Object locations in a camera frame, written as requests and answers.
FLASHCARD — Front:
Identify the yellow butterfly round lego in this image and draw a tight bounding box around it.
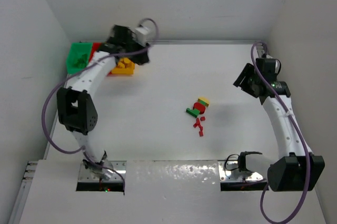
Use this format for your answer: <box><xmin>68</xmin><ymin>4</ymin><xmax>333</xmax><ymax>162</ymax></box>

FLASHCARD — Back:
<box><xmin>122</xmin><ymin>58</ymin><xmax>132</xmax><ymax>67</ymax></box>

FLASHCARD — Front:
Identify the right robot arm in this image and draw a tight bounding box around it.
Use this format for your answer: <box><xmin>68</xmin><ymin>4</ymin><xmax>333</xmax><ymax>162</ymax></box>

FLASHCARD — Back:
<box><xmin>234</xmin><ymin>58</ymin><xmax>325</xmax><ymax>191</ymax></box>

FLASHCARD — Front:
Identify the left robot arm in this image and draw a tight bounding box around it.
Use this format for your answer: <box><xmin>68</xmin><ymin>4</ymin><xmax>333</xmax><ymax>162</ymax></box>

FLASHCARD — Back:
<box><xmin>56</xmin><ymin>25</ymin><xmax>151</xmax><ymax>163</ymax></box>

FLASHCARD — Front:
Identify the yellow plastic bin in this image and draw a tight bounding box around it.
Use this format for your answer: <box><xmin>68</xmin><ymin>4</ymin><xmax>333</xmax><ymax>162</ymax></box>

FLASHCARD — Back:
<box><xmin>110</xmin><ymin>57</ymin><xmax>135</xmax><ymax>75</ymax></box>

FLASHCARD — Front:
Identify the red plastic bin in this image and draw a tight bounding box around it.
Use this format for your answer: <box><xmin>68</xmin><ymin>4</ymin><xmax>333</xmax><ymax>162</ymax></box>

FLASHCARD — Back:
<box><xmin>87</xmin><ymin>43</ymin><xmax>116</xmax><ymax>76</ymax></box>

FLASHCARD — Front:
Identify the pale yellow curved lego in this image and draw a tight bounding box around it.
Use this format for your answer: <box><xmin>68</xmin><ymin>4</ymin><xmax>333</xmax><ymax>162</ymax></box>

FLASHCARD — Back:
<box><xmin>197</xmin><ymin>97</ymin><xmax>210</xmax><ymax>105</ymax></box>

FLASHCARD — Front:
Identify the green plastic bin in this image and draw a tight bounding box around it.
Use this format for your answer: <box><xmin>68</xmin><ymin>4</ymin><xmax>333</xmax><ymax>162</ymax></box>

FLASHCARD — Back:
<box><xmin>66</xmin><ymin>42</ymin><xmax>93</xmax><ymax>74</ymax></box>

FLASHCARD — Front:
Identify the red round lego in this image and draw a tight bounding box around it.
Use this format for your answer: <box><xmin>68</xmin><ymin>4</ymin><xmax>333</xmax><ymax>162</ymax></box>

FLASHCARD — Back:
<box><xmin>193</xmin><ymin>102</ymin><xmax>206</xmax><ymax>114</ymax></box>

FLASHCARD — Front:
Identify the green L-shaped lego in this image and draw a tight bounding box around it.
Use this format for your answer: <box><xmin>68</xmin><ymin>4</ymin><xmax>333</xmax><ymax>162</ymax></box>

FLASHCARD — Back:
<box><xmin>186</xmin><ymin>108</ymin><xmax>200</xmax><ymax>118</ymax></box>

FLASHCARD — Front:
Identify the small red lego piece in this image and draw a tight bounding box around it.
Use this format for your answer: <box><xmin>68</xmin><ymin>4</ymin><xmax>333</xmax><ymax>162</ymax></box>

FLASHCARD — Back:
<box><xmin>199</xmin><ymin>126</ymin><xmax>204</xmax><ymax>137</ymax></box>

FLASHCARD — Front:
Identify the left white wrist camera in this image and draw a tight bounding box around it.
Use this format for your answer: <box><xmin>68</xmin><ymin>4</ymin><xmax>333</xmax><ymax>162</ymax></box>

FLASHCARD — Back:
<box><xmin>134</xmin><ymin>25</ymin><xmax>153</xmax><ymax>46</ymax></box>

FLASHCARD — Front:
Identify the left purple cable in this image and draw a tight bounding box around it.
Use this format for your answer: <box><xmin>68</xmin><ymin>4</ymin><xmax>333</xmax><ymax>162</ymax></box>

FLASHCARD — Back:
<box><xmin>42</xmin><ymin>18</ymin><xmax>159</xmax><ymax>190</ymax></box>

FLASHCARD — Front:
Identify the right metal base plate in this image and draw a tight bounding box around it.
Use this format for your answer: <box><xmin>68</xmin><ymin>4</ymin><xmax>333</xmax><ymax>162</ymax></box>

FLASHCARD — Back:
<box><xmin>218</xmin><ymin>160</ymin><xmax>265</xmax><ymax>183</ymax></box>

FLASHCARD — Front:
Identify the metal base plate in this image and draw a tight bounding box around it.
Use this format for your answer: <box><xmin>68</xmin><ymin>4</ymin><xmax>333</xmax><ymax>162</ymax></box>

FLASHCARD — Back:
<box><xmin>77</xmin><ymin>160</ymin><xmax>126</xmax><ymax>182</ymax></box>
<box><xmin>218</xmin><ymin>160</ymin><xmax>265</xmax><ymax>183</ymax></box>

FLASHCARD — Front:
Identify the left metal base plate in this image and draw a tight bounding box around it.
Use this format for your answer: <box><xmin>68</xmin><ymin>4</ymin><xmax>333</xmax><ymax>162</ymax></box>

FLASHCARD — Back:
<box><xmin>77</xmin><ymin>160</ymin><xmax>126</xmax><ymax>182</ymax></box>

